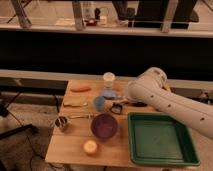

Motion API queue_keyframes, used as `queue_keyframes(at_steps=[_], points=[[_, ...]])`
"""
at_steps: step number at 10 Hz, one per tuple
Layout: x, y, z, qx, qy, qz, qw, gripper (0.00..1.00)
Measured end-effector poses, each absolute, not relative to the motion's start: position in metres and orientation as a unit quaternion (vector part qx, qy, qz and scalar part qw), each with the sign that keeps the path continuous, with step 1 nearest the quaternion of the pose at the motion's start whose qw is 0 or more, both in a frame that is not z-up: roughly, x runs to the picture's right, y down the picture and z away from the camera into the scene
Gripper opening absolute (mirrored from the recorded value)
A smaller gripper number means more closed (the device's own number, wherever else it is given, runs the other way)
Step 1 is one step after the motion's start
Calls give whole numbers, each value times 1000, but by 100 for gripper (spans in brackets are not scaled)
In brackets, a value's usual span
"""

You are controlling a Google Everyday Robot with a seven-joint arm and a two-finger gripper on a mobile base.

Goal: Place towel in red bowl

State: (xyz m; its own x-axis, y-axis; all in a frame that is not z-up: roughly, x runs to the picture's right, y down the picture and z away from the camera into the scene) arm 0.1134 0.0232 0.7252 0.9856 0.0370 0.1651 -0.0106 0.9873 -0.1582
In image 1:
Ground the black handled tool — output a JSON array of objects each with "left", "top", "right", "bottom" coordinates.
[{"left": 121, "top": 100, "right": 147, "bottom": 107}]

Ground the wooden table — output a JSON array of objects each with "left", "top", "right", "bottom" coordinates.
[{"left": 44, "top": 78, "right": 201, "bottom": 169}]

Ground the yellow round fruit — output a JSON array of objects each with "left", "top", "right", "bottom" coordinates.
[{"left": 83, "top": 140, "right": 98, "bottom": 155}]

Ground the small black white box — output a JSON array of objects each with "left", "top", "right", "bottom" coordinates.
[{"left": 111, "top": 103, "right": 123, "bottom": 115}]

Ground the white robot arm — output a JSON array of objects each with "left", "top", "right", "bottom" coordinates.
[{"left": 125, "top": 67, "right": 213, "bottom": 139}]

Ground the orange carrot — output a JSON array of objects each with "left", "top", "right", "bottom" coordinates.
[{"left": 70, "top": 85, "right": 91, "bottom": 93}]

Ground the purple bowl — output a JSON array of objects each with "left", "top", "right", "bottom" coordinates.
[{"left": 91, "top": 113, "right": 118, "bottom": 139}]

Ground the green plastic tray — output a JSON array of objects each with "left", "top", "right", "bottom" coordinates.
[{"left": 128, "top": 112, "right": 200, "bottom": 167}]

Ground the blue towel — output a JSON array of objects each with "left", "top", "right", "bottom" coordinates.
[{"left": 101, "top": 90, "right": 117, "bottom": 99}]

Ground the metal spoon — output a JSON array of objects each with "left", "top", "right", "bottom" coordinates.
[{"left": 68, "top": 114, "right": 94, "bottom": 119}]

